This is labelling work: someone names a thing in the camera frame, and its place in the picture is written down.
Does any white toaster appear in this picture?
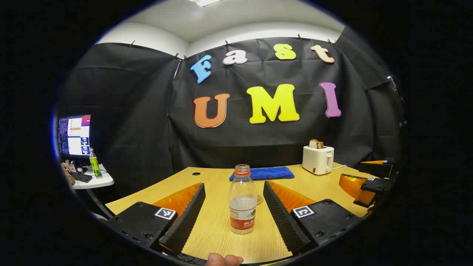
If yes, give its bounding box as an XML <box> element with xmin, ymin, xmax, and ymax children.
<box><xmin>302</xmin><ymin>145</ymin><xmax>334</xmax><ymax>175</ymax></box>

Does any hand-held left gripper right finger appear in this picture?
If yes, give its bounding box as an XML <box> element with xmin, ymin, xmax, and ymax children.
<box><xmin>262</xmin><ymin>180</ymin><xmax>363</xmax><ymax>256</ymax></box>

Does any clear plastic water bottle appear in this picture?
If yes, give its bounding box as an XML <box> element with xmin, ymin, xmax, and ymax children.
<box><xmin>228</xmin><ymin>164</ymin><xmax>258</xmax><ymax>235</ymax></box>

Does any green drink bottle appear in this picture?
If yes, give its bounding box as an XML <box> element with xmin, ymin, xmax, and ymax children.
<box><xmin>89</xmin><ymin>148</ymin><xmax>102</xmax><ymax>179</ymax></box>

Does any computer monitor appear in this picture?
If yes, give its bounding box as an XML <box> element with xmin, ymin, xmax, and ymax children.
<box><xmin>58</xmin><ymin>115</ymin><xmax>91</xmax><ymax>158</ymax></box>

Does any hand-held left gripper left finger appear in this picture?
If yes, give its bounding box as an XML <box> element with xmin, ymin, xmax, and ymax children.
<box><xmin>105</xmin><ymin>182</ymin><xmax>206</xmax><ymax>257</ymax></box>

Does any small white table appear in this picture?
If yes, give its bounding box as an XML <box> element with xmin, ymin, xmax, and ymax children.
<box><xmin>70</xmin><ymin>164</ymin><xmax>116</xmax><ymax>219</ymax></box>

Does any blue towel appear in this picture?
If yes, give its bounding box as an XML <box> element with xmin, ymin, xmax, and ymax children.
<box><xmin>229</xmin><ymin>166</ymin><xmax>295</xmax><ymax>181</ymax></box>

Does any black keyboard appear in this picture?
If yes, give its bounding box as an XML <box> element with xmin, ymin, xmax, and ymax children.
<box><xmin>69</xmin><ymin>171</ymin><xmax>93</xmax><ymax>183</ymax></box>

